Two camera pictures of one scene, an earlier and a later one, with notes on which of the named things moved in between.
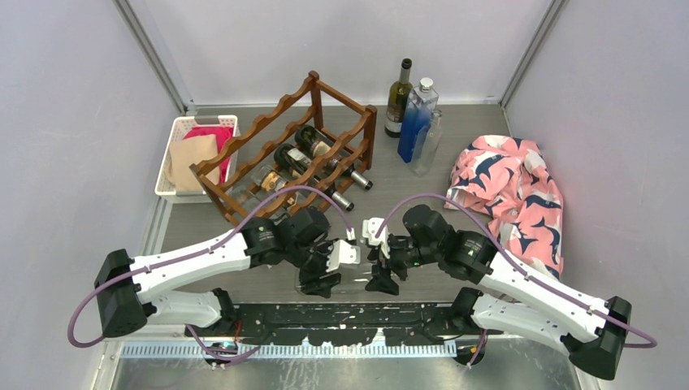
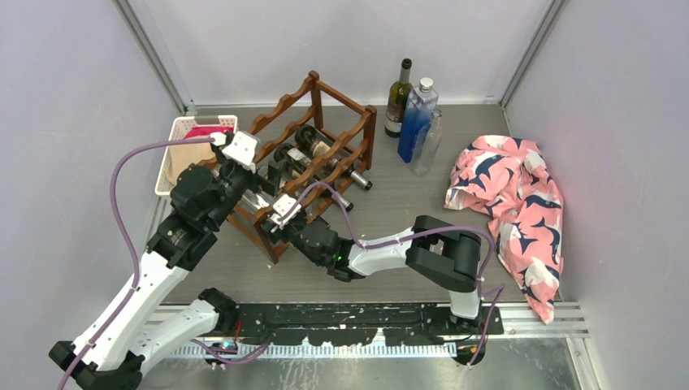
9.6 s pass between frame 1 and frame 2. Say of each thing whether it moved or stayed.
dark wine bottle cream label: stayed
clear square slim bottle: stayed
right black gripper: moved
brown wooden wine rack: stayed
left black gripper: moved
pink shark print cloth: stayed
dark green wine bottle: stayed
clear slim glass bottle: moved
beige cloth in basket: stayed
